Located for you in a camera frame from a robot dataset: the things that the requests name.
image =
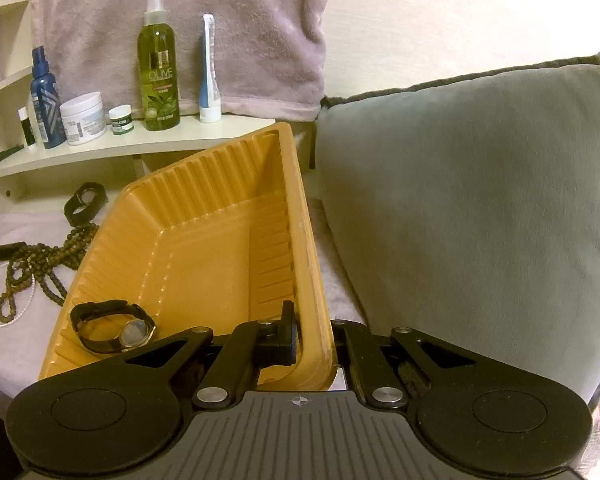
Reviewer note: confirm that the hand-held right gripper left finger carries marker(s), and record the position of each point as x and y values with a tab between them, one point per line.
286	340

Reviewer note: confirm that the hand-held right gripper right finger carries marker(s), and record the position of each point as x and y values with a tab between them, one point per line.
352	347

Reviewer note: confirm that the orange ribbed plastic tray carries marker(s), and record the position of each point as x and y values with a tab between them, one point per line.
200	240

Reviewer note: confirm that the black smartwatch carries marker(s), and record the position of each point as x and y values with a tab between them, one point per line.
75	212

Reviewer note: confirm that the black oblong case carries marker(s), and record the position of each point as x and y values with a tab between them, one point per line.
11	251

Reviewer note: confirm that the grey cushion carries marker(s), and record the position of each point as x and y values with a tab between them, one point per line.
470	220

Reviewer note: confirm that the cream wooden shelf unit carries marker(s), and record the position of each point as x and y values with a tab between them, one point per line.
130	142

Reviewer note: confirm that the pale lilac fleece towel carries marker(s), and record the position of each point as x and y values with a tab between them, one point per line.
15	355

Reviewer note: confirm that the small green white jar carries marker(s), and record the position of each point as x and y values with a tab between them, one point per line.
120	121

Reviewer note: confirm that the white and blue tube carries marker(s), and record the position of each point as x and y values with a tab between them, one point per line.
209	75

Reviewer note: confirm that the olive green spray bottle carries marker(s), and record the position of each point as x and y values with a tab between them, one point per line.
158	70

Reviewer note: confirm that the white cream jar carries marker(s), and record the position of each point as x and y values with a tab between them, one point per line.
82	117

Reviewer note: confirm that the dark green lip balm stick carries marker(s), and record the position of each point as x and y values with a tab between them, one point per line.
27	130

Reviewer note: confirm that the mauve hanging towel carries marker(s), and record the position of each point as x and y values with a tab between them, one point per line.
190	20

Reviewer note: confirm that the dark green tube white cap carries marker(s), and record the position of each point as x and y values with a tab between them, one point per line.
5	155

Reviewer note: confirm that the blue spray bottle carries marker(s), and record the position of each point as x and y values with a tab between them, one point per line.
45	105

